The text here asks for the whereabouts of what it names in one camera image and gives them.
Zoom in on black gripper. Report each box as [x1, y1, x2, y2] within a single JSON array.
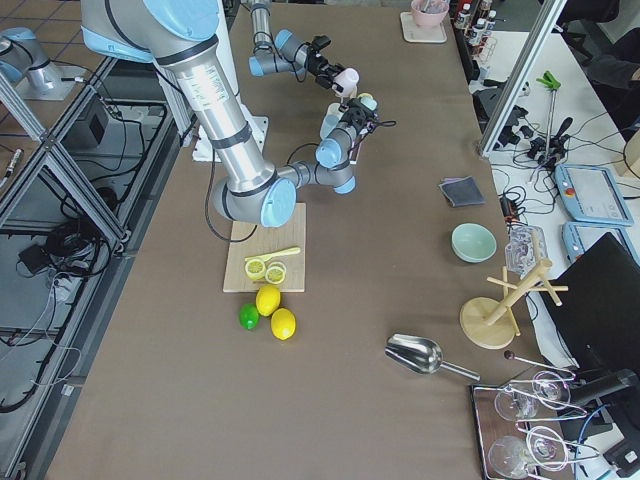
[[342, 98, 378, 135], [305, 35, 345, 89]]

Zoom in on pink cup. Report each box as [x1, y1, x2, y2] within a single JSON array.
[[332, 68, 360, 98]]

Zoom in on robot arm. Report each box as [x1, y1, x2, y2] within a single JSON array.
[[81, 1, 378, 227], [246, 1, 359, 97]]

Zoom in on yellow cup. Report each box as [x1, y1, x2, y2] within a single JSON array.
[[357, 93, 378, 112]]

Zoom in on light blue cup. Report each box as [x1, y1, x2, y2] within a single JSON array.
[[319, 113, 341, 140]]

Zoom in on beige tray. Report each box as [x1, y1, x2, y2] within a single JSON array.
[[400, 12, 447, 44]]

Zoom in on pink bowl with ice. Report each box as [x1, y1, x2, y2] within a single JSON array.
[[410, 0, 449, 28]]

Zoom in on grey folded cloth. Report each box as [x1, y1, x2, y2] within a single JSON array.
[[438, 176, 486, 208]]

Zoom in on yellow plastic knife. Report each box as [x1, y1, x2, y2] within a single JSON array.
[[244, 246, 301, 262]]

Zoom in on bamboo cutting board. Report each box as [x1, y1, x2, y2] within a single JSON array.
[[222, 203, 306, 293]]

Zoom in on green bowl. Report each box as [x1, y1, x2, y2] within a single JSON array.
[[451, 223, 497, 263]]

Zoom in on lemon slice lower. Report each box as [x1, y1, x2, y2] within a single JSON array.
[[264, 261, 287, 285]]

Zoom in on lemon slice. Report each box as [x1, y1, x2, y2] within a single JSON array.
[[244, 258, 267, 281], [264, 261, 287, 285]]

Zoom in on lemon slice upper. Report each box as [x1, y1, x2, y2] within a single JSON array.
[[244, 258, 267, 281]]

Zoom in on whole yellow lemon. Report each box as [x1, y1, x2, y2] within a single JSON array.
[[255, 284, 281, 317]]

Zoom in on green lime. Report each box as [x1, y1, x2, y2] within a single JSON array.
[[238, 303, 261, 331]]

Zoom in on wooden mug tree stand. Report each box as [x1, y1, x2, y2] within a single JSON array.
[[460, 226, 569, 349]]

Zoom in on blue teach pendant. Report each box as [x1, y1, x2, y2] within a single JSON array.
[[561, 221, 636, 263], [554, 164, 634, 226]]

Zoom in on metal scoop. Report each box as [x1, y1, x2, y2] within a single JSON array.
[[385, 333, 481, 382]]

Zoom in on black tray with glasses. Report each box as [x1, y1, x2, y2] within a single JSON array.
[[470, 369, 599, 479]]

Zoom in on white wire cup holder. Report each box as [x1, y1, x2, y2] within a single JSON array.
[[322, 84, 381, 166]]

